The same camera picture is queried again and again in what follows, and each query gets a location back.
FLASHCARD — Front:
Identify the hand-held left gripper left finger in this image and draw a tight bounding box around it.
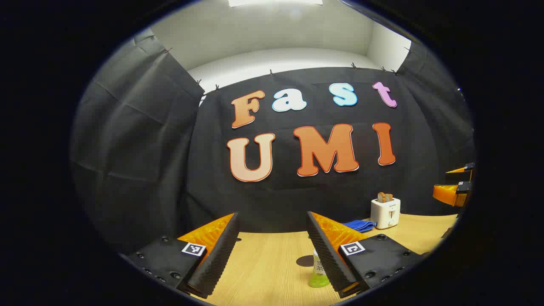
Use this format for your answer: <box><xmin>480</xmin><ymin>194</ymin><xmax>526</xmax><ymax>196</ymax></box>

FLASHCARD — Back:
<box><xmin>127</xmin><ymin>212</ymin><xmax>241</xmax><ymax>299</ymax></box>

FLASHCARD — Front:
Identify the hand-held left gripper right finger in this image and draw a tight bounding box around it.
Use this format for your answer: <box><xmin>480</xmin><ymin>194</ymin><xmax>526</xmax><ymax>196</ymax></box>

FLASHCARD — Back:
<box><xmin>306</xmin><ymin>211</ymin><xmax>425</xmax><ymax>299</ymax></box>

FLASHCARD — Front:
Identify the water bottle with white-green label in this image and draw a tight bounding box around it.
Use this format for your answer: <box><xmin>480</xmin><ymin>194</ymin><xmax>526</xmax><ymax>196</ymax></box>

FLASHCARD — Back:
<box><xmin>309</xmin><ymin>250</ymin><xmax>331</xmax><ymax>289</ymax></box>

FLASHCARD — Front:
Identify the blue towel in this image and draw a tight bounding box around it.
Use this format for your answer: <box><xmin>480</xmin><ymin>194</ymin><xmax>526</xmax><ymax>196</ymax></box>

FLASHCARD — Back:
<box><xmin>342</xmin><ymin>219</ymin><xmax>377</xmax><ymax>233</ymax></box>

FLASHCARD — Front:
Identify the cream toaster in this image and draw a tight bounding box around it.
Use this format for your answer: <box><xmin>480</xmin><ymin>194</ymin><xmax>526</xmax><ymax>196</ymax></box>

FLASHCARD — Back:
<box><xmin>371</xmin><ymin>197</ymin><xmax>401</xmax><ymax>230</ymax></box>

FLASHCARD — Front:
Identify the ceiling light panel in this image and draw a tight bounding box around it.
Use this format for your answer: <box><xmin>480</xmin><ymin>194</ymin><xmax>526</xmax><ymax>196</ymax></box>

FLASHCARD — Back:
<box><xmin>228</xmin><ymin>0</ymin><xmax>323</xmax><ymax>7</ymax></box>

